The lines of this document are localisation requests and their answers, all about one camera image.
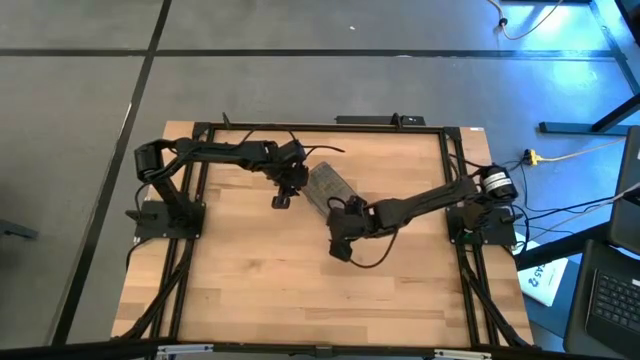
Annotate black laptop keyboard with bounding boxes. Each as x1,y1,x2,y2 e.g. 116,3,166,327
564,239,640,359

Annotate black monitor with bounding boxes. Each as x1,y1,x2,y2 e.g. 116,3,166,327
607,127,640,256

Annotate silver metal bracket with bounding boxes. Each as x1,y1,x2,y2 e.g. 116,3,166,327
433,348,493,360
156,343,215,358

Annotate black cable bundle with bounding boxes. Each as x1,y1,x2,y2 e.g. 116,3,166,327
457,244,534,350
119,238,197,341

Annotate white floor cable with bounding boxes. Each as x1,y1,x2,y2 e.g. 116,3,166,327
487,0,566,42

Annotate clear plastic pencil case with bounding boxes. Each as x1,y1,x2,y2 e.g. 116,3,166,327
301,160,360,220

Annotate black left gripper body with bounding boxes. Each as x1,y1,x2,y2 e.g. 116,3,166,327
271,162,310,209

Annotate thin black cable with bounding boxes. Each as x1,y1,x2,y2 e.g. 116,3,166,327
234,127,347,154

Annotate black metal table frame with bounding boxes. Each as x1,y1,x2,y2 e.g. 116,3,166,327
149,119,531,351

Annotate yellow plug extension cable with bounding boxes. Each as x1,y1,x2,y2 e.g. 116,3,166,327
523,137,626,166

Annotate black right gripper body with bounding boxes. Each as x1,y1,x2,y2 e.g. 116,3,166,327
327,197,374,262

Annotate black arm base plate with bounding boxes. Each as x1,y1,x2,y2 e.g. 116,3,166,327
446,204,517,246
127,199,207,241

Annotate black looped cable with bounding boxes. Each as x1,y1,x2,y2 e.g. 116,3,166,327
348,224,400,270

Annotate black desk leg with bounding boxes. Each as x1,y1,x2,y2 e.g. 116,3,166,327
538,92,640,137

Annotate white printed paper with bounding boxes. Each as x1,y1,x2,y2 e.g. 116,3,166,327
517,232,570,308

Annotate grey chair foot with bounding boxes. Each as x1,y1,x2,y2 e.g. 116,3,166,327
0,217,39,241

